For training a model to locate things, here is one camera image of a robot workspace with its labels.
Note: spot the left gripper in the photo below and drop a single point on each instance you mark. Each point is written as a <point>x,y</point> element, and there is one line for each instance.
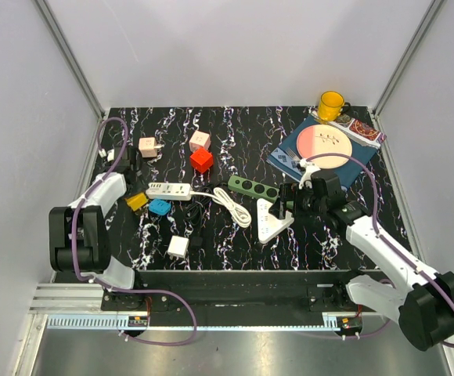
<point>139,176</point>

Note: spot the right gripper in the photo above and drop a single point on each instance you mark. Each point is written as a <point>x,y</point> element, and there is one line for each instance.
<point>297,193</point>

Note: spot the white triangular power strip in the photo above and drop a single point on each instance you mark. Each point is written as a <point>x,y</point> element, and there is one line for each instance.
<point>268,225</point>

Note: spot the green power strip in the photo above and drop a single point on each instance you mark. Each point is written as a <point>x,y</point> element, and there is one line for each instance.
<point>252,189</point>

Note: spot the yellow cube socket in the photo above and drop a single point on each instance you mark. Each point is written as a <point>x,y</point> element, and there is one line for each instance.
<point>136,202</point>

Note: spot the red cube socket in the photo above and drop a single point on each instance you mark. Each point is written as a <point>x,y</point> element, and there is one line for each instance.
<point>201,160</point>

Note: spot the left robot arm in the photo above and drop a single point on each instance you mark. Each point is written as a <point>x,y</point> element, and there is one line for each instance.
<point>78,239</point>

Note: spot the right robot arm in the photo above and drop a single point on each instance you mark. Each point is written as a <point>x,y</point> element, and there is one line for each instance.
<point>418,298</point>

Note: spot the blue plug adapter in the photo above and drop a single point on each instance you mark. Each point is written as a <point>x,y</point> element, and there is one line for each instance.
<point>159,207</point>

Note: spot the beige cube socket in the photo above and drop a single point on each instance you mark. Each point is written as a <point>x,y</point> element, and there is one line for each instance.
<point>148,147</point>

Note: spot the white rectangular power strip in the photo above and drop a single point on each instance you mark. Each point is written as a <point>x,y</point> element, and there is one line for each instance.
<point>169,191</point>

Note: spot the silver fork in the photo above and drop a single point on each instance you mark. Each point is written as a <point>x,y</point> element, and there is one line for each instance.
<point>293,155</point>

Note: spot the pink cube socket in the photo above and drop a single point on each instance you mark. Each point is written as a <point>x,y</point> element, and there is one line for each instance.
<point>199,140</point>

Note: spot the pink cream plate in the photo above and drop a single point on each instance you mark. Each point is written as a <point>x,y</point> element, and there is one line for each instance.
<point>322,139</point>

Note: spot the white cube charger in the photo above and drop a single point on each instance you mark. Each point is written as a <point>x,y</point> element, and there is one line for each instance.
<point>178,247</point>

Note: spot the yellow mug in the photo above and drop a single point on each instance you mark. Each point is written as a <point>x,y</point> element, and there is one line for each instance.
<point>332,105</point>

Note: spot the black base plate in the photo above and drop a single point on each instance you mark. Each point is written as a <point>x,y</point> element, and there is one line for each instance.
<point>237,300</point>

